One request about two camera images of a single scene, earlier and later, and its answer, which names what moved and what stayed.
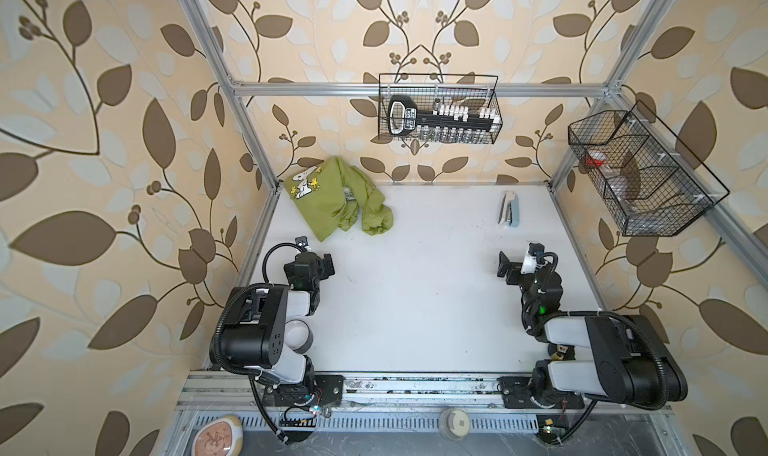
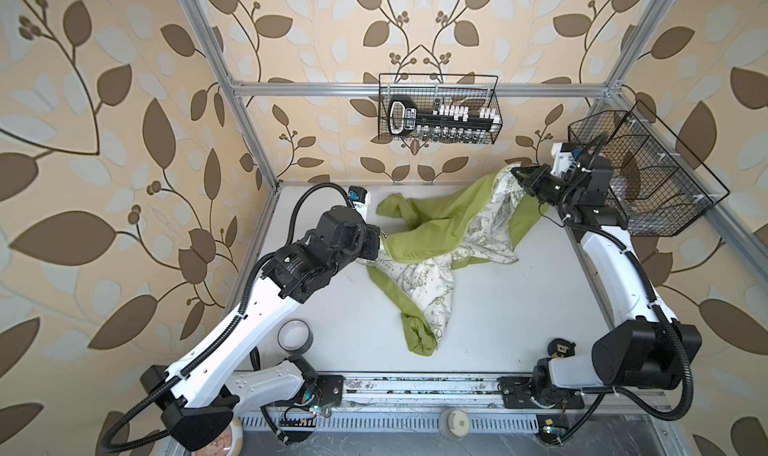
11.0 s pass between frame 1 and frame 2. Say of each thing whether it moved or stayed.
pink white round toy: stayed
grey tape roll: stayed
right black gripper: moved
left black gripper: moved
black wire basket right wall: stayed
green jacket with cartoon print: moved
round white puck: stayed
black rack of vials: stayed
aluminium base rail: stayed
